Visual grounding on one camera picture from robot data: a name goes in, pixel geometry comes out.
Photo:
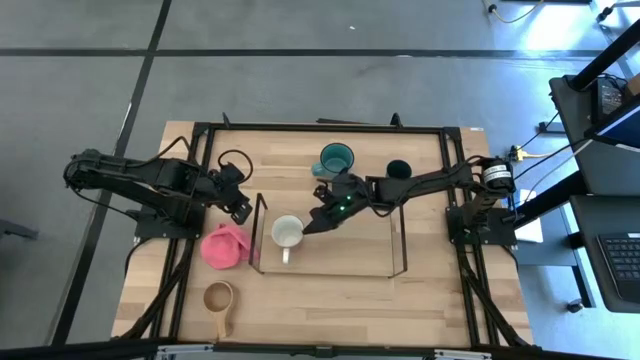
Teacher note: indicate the dark monitor screen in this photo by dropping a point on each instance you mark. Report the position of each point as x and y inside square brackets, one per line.
[622, 127]

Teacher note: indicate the grey chair leg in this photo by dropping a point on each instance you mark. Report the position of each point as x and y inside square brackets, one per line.
[15, 230]

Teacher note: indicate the black caster wheel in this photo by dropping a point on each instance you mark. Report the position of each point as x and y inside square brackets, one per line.
[575, 306]

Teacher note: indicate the black adapter box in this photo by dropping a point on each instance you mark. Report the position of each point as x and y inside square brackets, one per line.
[609, 100]

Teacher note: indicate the teal ceramic mug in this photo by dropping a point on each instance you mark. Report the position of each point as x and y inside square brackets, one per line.
[334, 157]

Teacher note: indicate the black keyboard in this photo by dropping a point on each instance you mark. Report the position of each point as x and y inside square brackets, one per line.
[622, 265]

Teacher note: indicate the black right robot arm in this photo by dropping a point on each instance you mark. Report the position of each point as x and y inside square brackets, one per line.
[425, 185]

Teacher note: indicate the grey side desk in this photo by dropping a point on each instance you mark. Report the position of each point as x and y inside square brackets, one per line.
[600, 170]

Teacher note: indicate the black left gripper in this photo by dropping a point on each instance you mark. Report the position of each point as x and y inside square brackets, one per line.
[227, 185]

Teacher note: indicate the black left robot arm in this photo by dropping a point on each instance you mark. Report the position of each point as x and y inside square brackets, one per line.
[150, 175]

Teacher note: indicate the black computer desk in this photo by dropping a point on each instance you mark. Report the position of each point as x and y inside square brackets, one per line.
[585, 220]

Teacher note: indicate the yellow power strip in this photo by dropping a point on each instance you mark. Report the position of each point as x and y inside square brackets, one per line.
[520, 152]

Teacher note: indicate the black crossbar with silver brackets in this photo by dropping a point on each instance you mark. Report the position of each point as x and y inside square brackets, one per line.
[75, 350]

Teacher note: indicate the black support pole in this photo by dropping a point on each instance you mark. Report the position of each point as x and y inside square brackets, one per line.
[550, 199]
[605, 57]

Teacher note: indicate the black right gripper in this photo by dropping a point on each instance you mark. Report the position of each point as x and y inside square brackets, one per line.
[347, 195]

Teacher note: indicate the pink cloth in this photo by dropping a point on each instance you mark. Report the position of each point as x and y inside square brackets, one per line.
[222, 247]

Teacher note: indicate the black aluminium table frame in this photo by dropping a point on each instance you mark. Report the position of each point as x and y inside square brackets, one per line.
[300, 127]

